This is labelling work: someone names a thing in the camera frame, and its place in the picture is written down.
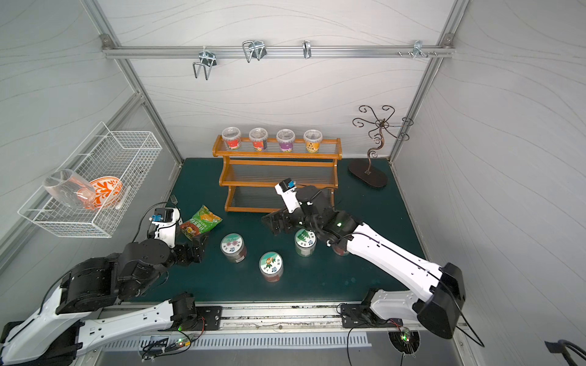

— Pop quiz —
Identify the green leaf label jar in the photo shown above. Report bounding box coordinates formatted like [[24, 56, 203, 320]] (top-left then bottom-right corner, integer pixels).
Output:
[[295, 229, 317, 257]]

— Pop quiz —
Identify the flower label seed jar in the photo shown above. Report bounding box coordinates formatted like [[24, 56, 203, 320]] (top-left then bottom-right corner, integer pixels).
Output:
[[221, 233, 247, 263]]

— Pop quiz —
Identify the orange fruit label jar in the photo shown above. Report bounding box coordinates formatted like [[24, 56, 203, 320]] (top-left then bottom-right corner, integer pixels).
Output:
[[259, 252, 284, 282]]

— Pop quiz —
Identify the orange wooden tiered shelf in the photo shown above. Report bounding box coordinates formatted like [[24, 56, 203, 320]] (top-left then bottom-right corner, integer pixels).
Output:
[[212, 136, 343, 214]]

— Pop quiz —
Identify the small clear-lid jar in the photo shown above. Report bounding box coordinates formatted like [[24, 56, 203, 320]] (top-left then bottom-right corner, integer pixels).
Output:
[[249, 127, 269, 152], [276, 129, 295, 153], [221, 127, 241, 150], [304, 130, 323, 153]]

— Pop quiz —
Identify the small clear-lid jar top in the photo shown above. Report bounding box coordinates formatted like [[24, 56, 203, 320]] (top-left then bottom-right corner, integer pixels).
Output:
[[221, 127, 241, 150]]

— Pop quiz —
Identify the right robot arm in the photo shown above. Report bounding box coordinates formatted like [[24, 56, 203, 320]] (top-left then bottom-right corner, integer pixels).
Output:
[[262, 208, 485, 348]]

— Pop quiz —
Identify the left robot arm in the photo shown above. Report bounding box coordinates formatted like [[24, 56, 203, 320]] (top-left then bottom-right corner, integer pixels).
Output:
[[1, 239, 206, 365]]

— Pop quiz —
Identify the tomato label seed jar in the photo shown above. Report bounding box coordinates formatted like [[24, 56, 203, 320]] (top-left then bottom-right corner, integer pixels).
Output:
[[332, 245, 349, 256]]

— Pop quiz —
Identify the green snack packet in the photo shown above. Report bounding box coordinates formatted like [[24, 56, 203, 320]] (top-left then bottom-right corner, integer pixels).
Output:
[[180, 205, 223, 240]]

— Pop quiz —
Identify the metal scroll hook stand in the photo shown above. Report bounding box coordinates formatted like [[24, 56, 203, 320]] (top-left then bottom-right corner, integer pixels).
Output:
[[348, 105, 410, 189]]

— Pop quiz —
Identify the orange patterned bowl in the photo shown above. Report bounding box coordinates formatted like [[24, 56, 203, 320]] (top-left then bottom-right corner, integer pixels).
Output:
[[84, 176, 124, 210]]

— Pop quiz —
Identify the clear glass cup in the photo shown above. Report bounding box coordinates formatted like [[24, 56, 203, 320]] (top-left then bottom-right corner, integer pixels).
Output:
[[43, 169, 96, 209]]

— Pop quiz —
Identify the metal single hook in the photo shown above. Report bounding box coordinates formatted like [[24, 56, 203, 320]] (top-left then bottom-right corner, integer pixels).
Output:
[[302, 41, 312, 59]]

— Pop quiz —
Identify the metal double hook middle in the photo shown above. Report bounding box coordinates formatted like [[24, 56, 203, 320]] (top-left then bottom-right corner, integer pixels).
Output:
[[242, 40, 267, 63]]

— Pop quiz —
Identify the metal double hook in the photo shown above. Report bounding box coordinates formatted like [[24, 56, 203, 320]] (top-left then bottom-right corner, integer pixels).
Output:
[[192, 47, 218, 80], [242, 40, 267, 63]]

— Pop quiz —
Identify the metal double hook left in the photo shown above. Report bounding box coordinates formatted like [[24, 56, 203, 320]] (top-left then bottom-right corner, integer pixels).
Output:
[[192, 47, 218, 80]]

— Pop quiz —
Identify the metal hook right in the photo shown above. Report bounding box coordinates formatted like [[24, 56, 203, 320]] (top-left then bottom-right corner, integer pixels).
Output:
[[397, 41, 429, 59]]

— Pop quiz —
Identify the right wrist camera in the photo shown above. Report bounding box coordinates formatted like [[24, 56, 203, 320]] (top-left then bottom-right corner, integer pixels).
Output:
[[275, 178, 301, 214]]

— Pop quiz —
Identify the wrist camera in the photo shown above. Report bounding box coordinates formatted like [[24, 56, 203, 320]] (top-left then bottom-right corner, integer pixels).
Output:
[[146, 207, 183, 249], [275, 178, 301, 214]]

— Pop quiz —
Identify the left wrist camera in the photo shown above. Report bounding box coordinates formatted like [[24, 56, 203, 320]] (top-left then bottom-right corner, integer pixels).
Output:
[[146, 207, 183, 249]]

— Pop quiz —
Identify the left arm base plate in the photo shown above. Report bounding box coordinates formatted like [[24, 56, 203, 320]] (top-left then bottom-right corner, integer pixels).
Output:
[[191, 306, 224, 331]]

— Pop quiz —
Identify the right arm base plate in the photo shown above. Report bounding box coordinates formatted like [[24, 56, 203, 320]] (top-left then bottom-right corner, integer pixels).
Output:
[[336, 303, 404, 330]]

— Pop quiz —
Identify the aluminium top rail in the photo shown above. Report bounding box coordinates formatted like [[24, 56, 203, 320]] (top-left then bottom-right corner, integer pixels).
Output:
[[102, 44, 456, 60]]

